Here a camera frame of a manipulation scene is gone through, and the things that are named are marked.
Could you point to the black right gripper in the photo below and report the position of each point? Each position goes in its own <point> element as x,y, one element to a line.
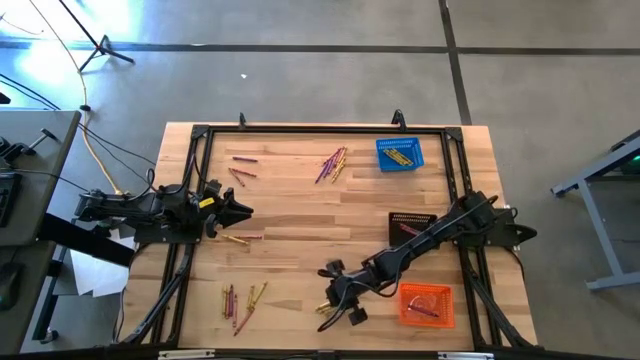
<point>357,287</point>

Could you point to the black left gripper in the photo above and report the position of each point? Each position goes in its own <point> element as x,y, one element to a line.
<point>212,220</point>

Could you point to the blue plastic basket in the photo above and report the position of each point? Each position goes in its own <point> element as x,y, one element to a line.
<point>382,144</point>

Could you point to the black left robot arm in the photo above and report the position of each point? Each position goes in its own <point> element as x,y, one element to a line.
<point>125,205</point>

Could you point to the black plastic basket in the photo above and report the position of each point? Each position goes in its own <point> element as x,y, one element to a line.
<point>400,219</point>

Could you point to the orange plastic basket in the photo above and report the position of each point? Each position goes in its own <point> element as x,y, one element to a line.
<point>445,320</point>

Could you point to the black desk crossbar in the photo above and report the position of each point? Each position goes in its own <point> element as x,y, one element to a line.
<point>85,240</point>

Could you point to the white paper sheets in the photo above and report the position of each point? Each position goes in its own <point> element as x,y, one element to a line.
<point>95,275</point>

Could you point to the black tripod stand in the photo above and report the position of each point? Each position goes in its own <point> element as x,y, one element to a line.
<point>102,47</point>

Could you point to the black desk clamp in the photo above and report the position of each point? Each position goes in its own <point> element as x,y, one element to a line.
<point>20,147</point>

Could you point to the black keyboard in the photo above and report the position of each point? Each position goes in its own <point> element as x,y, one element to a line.
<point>9,200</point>

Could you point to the black computer mouse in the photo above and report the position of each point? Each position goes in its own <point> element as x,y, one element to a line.
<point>10,285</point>

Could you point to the dark grey desk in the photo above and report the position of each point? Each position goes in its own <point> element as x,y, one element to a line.
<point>25,325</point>

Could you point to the grey metal stand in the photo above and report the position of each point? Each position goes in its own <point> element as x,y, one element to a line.
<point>601,235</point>

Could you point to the green-lit device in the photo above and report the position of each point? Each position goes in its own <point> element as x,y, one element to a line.
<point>634,162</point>

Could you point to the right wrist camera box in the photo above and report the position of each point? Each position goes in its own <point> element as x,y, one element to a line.
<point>334,295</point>

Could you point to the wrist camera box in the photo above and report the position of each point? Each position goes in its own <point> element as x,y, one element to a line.
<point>334,295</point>
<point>212,196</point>

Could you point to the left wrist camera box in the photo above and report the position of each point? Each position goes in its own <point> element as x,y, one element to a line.
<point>212,196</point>

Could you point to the black frame clamp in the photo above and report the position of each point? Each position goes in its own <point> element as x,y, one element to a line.
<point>242,120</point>
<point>398,119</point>

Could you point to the black aluminium table frame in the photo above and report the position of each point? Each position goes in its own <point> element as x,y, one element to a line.
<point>325,129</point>

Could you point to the silver bracket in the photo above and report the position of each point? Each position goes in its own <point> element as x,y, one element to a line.
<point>465,356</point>
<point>185,354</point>

